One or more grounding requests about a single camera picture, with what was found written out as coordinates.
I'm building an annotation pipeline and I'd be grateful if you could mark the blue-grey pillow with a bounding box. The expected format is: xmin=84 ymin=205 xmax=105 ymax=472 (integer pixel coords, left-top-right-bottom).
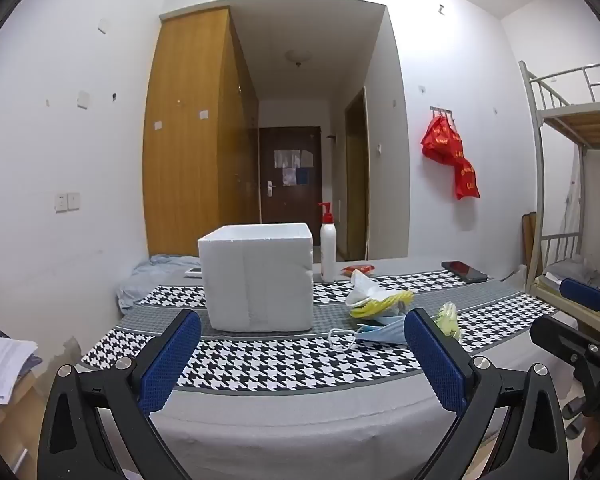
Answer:
xmin=117 ymin=254 xmax=203 ymax=311

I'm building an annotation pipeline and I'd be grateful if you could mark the stack of white papers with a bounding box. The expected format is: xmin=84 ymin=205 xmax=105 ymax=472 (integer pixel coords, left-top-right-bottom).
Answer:
xmin=0 ymin=337 xmax=38 ymax=403

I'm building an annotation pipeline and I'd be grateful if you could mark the blue face mask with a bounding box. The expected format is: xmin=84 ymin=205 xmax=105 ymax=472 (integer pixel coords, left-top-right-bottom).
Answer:
xmin=328 ymin=312 xmax=416 ymax=352

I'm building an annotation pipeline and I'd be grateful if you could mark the black smartphone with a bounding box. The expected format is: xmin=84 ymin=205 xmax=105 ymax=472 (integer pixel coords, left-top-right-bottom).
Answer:
xmin=441 ymin=260 xmax=488 ymax=283

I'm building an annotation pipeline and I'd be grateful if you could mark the white door notice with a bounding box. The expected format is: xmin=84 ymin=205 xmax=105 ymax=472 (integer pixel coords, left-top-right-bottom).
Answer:
xmin=274 ymin=149 xmax=313 ymax=170

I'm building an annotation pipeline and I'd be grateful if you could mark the white foam box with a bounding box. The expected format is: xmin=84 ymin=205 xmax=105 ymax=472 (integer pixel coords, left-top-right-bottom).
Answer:
xmin=197 ymin=221 xmax=314 ymax=333

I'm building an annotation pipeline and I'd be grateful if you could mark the metal bunk bed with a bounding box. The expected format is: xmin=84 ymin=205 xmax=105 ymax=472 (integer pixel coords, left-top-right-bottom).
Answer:
xmin=517 ymin=60 xmax=600 ymax=341

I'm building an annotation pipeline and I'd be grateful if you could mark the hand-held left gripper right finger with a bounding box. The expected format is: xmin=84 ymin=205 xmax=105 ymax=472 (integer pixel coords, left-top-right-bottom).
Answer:
xmin=404 ymin=307 xmax=566 ymax=480

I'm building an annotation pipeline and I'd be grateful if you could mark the grey folded bedding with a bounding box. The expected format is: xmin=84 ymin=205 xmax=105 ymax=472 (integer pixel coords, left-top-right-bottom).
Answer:
xmin=542 ymin=259 xmax=600 ymax=286

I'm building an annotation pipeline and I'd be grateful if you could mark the white tissue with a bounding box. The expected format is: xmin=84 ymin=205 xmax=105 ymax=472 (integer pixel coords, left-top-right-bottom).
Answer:
xmin=345 ymin=269 xmax=406 ymax=308

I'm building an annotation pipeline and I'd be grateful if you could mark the yellow foam fruit net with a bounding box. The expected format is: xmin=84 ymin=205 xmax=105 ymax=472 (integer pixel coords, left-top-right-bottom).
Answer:
xmin=350 ymin=291 xmax=415 ymax=320

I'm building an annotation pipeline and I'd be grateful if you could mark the red plastic bag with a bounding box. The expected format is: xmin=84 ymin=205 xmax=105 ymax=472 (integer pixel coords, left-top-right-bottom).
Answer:
xmin=420 ymin=114 xmax=465 ymax=166
xmin=450 ymin=157 xmax=481 ymax=201

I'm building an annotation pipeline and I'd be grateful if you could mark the dark brown door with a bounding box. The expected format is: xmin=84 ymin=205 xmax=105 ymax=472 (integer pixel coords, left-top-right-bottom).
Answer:
xmin=258 ymin=126 xmax=323 ymax=262

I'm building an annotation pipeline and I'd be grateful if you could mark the white foam sheet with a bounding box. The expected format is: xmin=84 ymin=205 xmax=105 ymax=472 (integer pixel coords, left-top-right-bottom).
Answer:
xmin=432 ymin=302 xmax=462 ymax=343

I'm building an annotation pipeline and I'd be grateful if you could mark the white pump lotion bottle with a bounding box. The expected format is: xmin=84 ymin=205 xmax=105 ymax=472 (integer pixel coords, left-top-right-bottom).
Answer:
xmin=317 ymin=202 xmax=337 ymax=283

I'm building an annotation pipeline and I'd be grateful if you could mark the white patterned curtain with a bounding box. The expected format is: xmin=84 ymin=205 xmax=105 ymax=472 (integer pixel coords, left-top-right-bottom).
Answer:
xmin=562 ymin=145 xmax=583 ymax=241

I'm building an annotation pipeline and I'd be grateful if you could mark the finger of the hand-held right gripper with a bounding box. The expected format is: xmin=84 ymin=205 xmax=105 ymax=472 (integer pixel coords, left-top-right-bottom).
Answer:
xmin=559 ymin=277 xmax=600 ymax=326
xmin=529 ymin=313 xmax=600 ymax=376

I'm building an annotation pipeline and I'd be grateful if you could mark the wooden wardrobe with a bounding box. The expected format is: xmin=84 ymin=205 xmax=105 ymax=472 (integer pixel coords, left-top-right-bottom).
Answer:
xmin=142 ymin=6 xmax=261 ymax=257

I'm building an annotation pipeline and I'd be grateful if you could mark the houndstooth blanket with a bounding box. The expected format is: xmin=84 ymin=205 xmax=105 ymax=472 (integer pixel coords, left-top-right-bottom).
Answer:
xmin=80 ymin=267 xmax=581 ymax=396

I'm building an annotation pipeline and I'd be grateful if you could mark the brown wooden pole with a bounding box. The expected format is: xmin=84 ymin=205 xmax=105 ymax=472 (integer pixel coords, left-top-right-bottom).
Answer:
xmin=522 ymin=215 xmax=532 ymax=273
xmin=529 ymin=212 xmax=541 ymax=281

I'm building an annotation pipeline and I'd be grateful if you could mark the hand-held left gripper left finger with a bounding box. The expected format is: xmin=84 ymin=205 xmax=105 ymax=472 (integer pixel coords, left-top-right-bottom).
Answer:
xmin=36 ymin=309 xmax=203 ymax=480

